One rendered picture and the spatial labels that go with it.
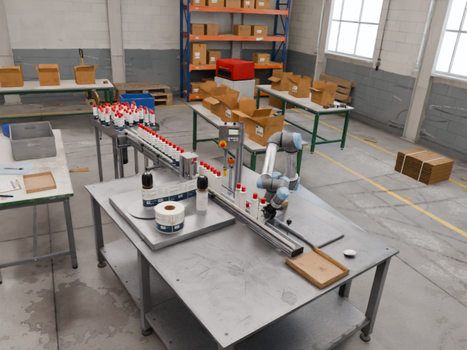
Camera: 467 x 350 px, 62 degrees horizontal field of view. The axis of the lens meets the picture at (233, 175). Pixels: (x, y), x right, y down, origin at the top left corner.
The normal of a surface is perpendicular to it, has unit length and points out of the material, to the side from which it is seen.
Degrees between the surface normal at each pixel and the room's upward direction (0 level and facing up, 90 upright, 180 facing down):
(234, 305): 0
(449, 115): 90
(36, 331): 0
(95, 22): 90
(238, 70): 90
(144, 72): 90
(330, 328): 1
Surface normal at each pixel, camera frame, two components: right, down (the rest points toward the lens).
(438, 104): -0.91, 0.13
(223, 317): 0.05, -0.91
